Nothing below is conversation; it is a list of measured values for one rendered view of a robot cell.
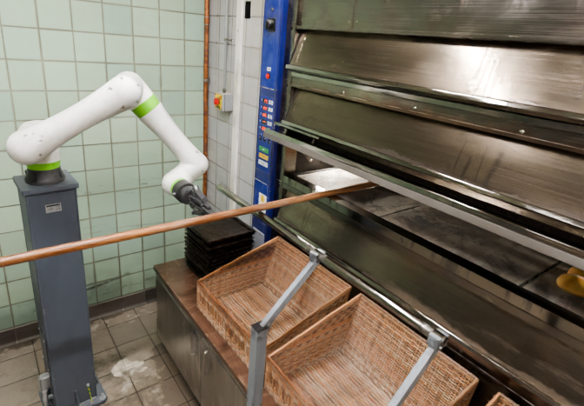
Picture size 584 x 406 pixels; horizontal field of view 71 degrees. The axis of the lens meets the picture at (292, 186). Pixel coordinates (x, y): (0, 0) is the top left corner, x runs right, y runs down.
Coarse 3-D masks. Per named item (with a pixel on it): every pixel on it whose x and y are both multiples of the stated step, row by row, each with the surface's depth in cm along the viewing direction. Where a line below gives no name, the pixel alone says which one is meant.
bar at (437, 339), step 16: (224, 192) 185; (272, 224) 157; (320, 256) 136; (304, 272) 138; (336, 272) 130; (368, 288) 120; (384, 304) 115; (272, 320) 135; (416, 320) 108; (256, 336) 132; (432, 336) 103; (256, 352) 134; (432, 352) 103; (256, 368) 136; (416, 368) 102; (256, 384) 139; (256, 400) 142; (400, 400) 100
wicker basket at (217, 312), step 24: (240, 264) 206; (264, 264) 217; (288, 264) 208; (216, 288) 201; (240, 288) 211; (264, 288) 217; (288, 288) 207; (312, 288) 194; (336, 288) 183; (216, 312) 181; (240, 312) 196; (264, 312) 198; (288, 312) 199; (312, 312) 167; (240, 336) 167; (288, 336) 162
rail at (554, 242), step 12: (276, 132) 186; (300, 144) 173; (336, 156) 157; (360, 168) 147; (372, 168) 145; (396, 180) 135; (420, 192) 128; (432, 192) 125; (456, 204) 119; (480, 216) 113; (492, 216) 111; (516, 228) 106; (540, 240) 102; (552, 240) 100; (576, 252) 96
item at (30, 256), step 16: (320, 192) 183; (336, 192) 188; (240, 208) 159; (256, 208) 162; (272, 208) 167; (160, 224) 140; (176, 224) 143; (192, 224) 146; (96, 240) 128; (112, 240) 130; (16, 256) 115; (32, 256) 117; (48, 256) 120
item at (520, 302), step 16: (288, 176) 209; (304, 192) 199; (336, 208) 182; (352, 208) 176; (368, 224) 168; (384, 224) 163; (400, 240) 156; (416, 240) 152; (432, 256) 145; (448, 256) 142; (464, 272) 136; (480, 272) 133; (496, 288) 127; (512, 288) 126; (528, 304) 120; (544, 304) 119; (544, 320) 117; (560, 320) 114; (576, 320) 113; (576, 336) 111
